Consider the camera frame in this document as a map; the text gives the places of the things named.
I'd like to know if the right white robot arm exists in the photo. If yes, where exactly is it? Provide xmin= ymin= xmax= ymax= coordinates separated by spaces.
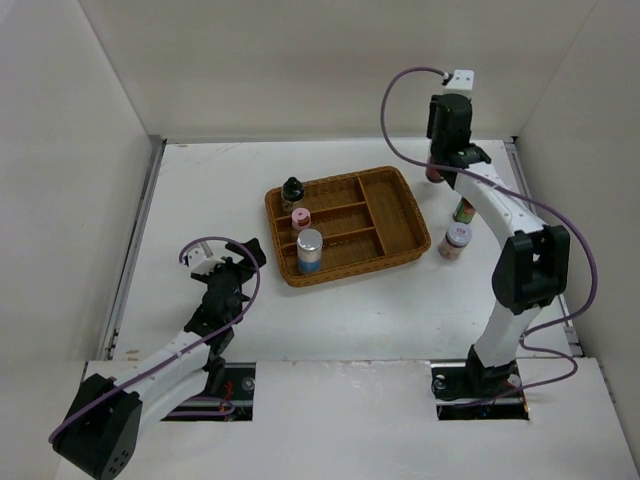
xmin=427 ymin=94 xmax=570 ymax=396

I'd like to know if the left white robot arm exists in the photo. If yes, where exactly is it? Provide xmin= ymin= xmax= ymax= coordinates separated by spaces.
xmin=48 ymin=237 xmax=266 ymax=479

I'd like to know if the yellow-cap red sauce bottle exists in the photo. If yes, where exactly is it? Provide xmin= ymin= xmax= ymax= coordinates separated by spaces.
xmin=452 ymin=198 xmax=476 ymax=224

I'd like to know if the black-cap spice bottle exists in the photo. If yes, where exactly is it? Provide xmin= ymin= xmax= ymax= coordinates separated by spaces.
xmin=281 ymin=177 xmax=305 ymax=213

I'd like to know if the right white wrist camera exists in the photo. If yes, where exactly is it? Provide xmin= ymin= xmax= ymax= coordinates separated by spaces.
xmin=442 ymin=69 xmax=475 ymax=98

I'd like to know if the pink-cap spice bottle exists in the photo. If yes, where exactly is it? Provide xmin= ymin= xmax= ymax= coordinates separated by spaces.
xmin=291 ymin=207 xmax=311 ymax=241

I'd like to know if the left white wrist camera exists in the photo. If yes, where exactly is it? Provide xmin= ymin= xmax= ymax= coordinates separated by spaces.
xmin=181 ymin=246 xmax=223 ymax=275

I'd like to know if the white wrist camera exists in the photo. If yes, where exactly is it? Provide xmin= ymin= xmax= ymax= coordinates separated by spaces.
xmin=181 ymin=246 xmax=223 ymax=275
xmin=442 ymin=69 xmax=475 ymax=98

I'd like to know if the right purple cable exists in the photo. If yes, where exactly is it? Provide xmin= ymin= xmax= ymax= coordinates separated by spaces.
xmin=380 ymin=66 xmax=599 ymax=401

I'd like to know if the white-lid brown spice jar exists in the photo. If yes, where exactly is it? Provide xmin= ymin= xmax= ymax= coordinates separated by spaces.
xmin=438 ymin=222 xmax=472 ymax=260

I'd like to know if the silver-lid blue-label jar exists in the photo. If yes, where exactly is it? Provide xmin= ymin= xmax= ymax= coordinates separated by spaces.
xmin=296 ymin=228 xmax=323 ymax=274

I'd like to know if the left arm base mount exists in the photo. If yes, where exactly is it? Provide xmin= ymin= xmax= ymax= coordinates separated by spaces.
xmin=164 ymin=363 xmax=257 ymax=422

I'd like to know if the tall clear black-cap bottle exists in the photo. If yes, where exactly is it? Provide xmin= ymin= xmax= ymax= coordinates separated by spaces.
xmin=425 ymin=156 xmax=445 ymax=184

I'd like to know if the purple cable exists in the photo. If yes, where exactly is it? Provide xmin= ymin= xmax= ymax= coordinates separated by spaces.
xmin=47 ymin=237 xmax=261 ymax=444
xmin=380 ymin=66 xmax=599 ymax=401

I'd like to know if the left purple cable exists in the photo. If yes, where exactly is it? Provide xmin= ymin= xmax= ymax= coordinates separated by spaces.
xmin=47 ymin=237 xmax=261 ymax=444

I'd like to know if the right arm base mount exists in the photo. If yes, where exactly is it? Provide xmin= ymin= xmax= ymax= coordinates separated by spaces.
xmin=431 ymin=361 xmax=529 ymax=421

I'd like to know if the brown wicker divided basket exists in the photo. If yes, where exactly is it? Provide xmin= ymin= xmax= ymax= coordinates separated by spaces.
xmin=265 ymin=166 xmax=431 ymax=288

